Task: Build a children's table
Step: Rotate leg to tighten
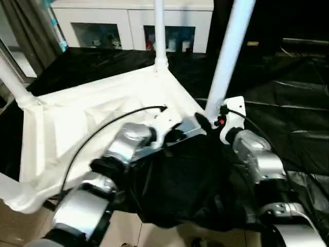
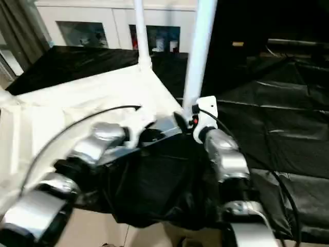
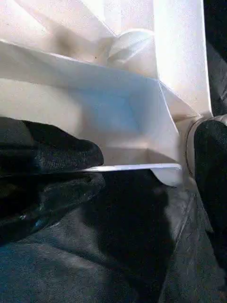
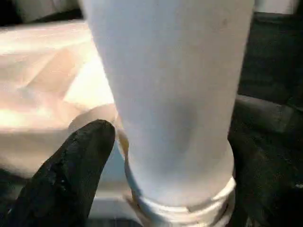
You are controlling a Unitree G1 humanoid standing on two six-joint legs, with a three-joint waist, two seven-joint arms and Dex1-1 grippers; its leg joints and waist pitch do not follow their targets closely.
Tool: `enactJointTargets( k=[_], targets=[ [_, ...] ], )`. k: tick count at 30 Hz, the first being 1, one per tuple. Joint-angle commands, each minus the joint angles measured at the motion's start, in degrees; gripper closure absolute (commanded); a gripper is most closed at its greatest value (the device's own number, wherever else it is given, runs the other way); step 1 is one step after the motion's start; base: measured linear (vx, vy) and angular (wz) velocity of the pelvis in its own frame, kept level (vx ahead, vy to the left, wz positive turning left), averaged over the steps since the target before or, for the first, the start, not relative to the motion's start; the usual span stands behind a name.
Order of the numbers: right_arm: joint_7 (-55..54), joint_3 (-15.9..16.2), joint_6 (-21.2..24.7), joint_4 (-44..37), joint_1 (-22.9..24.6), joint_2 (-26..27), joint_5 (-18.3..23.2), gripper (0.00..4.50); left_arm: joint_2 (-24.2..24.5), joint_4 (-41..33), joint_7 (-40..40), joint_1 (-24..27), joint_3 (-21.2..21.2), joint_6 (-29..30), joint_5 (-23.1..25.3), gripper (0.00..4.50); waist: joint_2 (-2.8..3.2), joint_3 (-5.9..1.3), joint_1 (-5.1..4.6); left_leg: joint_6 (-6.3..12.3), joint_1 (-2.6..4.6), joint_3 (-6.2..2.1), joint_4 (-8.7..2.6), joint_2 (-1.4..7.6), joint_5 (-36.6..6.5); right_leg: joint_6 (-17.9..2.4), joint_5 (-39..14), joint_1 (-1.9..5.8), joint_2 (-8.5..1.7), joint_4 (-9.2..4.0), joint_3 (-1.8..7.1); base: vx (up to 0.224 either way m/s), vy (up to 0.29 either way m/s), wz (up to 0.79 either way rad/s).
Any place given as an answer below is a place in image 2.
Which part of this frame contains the black table mat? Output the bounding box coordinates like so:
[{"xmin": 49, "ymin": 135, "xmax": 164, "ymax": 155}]
[{"xmin": 5, "ymin": 45, "xmax": 329, "ymax": 245}]

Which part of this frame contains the red bottle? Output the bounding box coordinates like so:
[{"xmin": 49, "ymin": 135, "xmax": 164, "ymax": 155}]
[{"xmin": 132, "ymin": 26, "xmax": 139, "ymax": 51}]

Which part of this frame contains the black cabinet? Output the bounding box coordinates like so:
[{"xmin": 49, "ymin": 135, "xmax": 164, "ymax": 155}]
[{"xmin": 203, "ymin": 0, "xmax": 329, "ymax": 60}]

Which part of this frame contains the white display cabinet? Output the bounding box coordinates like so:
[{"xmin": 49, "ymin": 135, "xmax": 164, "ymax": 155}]
[{"xmin": 35, "ymin": 0, "xmax": 200, "ymax": 53}]

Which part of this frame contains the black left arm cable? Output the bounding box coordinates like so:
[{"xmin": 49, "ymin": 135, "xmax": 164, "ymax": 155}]
[{"xmin": 18, "ymin": 105, "xmax": 142, "ymax": 201}]

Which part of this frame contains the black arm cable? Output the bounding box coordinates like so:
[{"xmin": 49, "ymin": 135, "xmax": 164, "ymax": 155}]
[
  {"xmin": 198, "ymin": 107, "xmax": 303, "ymax": 247},
  {"xmin": 18, "ymin": 105, "xmax": 142, "ymax": 201}
]

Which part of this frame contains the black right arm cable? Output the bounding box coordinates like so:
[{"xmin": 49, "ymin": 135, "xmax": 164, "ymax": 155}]
[{"xmin": 198, "ymin": 107, "xmax": 303, "ymax": 247}]

